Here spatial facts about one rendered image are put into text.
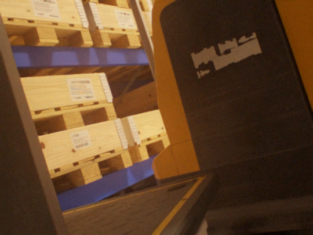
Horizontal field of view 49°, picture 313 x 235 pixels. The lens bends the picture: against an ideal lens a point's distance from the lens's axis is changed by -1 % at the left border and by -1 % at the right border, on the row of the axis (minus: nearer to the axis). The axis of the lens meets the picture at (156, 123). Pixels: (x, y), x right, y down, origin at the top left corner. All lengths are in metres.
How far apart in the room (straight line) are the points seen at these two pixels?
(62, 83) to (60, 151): 0.43
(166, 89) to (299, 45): 0.45
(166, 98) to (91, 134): 1.07
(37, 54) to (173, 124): 1.26
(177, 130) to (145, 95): 2.45
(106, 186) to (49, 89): 0.73
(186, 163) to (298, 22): 0.58
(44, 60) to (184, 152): 1.31
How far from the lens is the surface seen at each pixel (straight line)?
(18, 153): 0.33
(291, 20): 1.11
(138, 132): 2.57
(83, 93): 2.28
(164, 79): 1.22
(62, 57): 2.38
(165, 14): 1.23
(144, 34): 1.68
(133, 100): 3.76
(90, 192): 2.22
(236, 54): 1.10
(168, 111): 1.22
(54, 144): 2.03
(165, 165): 1.28
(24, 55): 2.21
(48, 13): 2.41
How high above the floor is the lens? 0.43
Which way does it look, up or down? 2 degrees up
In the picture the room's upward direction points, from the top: 18 degrees counter-clockwise
